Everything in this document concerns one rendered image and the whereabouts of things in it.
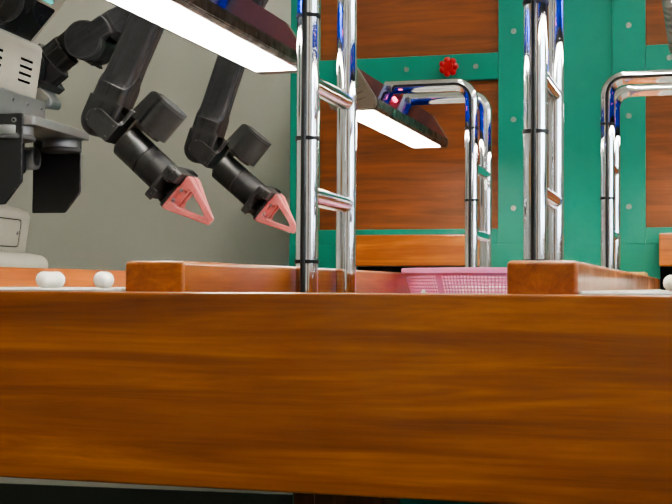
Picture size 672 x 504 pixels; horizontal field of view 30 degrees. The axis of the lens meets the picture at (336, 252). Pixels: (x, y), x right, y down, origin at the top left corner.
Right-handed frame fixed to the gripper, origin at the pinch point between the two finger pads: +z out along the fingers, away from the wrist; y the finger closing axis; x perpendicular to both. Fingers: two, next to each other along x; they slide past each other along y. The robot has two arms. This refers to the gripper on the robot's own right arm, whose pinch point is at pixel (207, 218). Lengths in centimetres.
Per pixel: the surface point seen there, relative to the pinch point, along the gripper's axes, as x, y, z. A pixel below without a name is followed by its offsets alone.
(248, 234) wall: 32, 169, -46
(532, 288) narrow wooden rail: -34, -92, 56
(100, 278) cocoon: 3, -50, 12
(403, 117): -31.6, 31.5, 5.3
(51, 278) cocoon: 5, -58, 10
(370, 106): -30.3, 11.2, 5.4
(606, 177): -47, 33, 40
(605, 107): -56, 33, 32
